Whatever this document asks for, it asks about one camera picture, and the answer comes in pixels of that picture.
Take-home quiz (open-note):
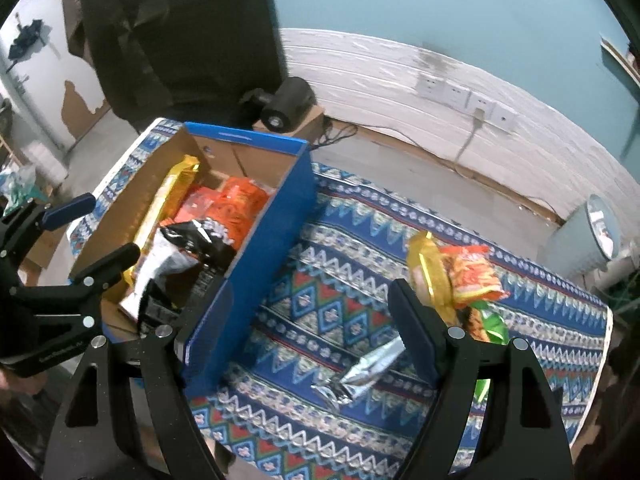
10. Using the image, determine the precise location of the green snack bag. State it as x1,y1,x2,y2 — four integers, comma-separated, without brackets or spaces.
464,299,511,406

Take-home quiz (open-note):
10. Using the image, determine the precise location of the black snack pack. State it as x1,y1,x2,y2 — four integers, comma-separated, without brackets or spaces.
137,266,224,335

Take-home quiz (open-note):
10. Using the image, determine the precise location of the silver foil snack pack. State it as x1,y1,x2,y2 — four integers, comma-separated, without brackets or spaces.
311,336,406,412

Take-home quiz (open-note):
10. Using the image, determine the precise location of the orange fries snack bag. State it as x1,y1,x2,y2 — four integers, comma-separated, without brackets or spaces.
439,245,509,309

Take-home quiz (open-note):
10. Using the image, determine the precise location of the long gold snack pack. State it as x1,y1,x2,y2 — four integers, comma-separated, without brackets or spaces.
132,155,201,258

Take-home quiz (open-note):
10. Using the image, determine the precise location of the orange black snack bag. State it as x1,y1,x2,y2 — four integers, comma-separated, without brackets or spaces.
160,177,274,273

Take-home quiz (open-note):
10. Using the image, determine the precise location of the white silver snack pack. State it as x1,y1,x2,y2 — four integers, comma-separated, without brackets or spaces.
120,232,198,321

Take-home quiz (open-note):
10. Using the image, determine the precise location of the red snack bag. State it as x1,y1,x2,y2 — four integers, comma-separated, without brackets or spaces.
171,185,220,223

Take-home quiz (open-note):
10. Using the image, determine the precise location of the patterned blue tablecloth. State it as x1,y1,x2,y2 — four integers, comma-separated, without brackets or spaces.
68,118,613,479

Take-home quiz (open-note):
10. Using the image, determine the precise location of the blue cardboard box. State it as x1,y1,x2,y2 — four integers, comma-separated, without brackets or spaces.
67,118,316,398

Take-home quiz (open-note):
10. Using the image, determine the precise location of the light blue trash bin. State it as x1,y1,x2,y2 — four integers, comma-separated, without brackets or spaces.
539,194,622,278

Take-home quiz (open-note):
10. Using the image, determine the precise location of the black hanging cloth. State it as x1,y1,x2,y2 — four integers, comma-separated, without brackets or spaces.
62,0,285,131

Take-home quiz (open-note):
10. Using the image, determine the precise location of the black round speaker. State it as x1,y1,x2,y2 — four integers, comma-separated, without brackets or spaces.
239,77,316,133

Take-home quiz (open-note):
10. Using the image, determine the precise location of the small cardboard box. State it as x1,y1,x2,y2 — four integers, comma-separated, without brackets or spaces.
252,105,324,144

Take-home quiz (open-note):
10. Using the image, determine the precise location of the wooden window sill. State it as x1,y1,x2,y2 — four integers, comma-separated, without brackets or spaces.
600,37,640,86

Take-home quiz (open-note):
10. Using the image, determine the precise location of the black umbrella on wall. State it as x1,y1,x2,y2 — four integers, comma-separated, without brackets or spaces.
6,14,46,74

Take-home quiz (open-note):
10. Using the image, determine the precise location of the grey plug and cable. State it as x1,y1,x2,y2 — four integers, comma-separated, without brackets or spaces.
451,106,487,176

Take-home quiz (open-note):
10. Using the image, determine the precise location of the black floor cable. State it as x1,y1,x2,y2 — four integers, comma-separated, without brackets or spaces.
309,116,564,224

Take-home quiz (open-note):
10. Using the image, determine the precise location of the white wall socket strip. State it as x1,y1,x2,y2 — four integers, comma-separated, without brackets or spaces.
416,73,518,132

